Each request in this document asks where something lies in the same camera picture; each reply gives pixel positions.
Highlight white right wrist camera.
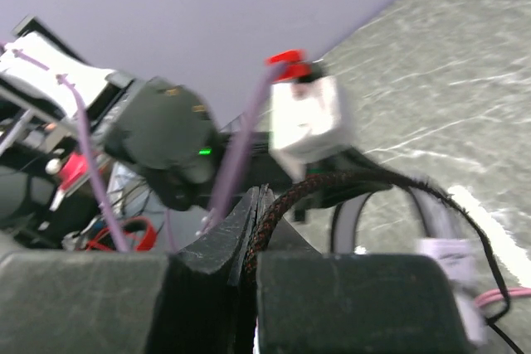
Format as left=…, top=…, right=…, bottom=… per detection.
left=417, top=238, right=487, bottom=347

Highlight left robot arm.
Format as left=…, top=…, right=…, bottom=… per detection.
left=1, top=18, right=231, bottom=251

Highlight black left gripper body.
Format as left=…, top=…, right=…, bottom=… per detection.
left=103, top=75, right=300, bottom=212

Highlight white and black headphones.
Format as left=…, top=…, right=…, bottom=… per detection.
left=329, top=188, right=464, bottom=254

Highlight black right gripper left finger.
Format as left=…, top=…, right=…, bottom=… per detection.
left=1, top=188, right=260, bottom=353

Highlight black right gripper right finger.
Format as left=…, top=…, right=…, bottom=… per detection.
left=253, top=187, right=474, bottom=354

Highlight black headphone cable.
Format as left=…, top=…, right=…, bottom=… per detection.
left=238, top=169, right=528, bottom=354

